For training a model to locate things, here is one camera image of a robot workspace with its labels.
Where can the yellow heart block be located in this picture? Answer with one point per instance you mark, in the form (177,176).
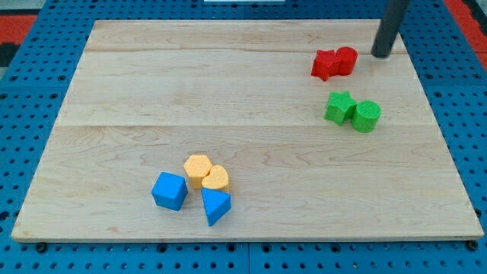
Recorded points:
(217,179)

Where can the blue triangle block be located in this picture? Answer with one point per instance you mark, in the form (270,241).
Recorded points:
(216,204)

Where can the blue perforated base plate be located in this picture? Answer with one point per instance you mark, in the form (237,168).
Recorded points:
(37,79)

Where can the red cylinder block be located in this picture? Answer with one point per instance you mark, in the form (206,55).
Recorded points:
(347,58)

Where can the red star block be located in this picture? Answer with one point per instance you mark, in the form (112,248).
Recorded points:
(326,64)

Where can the green cylinder block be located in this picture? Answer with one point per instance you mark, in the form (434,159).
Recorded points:
(366,115)

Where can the yellow hexagon block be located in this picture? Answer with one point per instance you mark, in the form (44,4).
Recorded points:
(197,167)

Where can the blue cube block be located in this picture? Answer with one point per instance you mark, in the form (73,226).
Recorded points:
(169,191)

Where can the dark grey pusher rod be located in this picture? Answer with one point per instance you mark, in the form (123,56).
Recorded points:
(390,24)

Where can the light wooden board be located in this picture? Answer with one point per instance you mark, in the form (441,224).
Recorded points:
(146,95)

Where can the green star block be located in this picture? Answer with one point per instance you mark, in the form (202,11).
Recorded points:
(340,107)

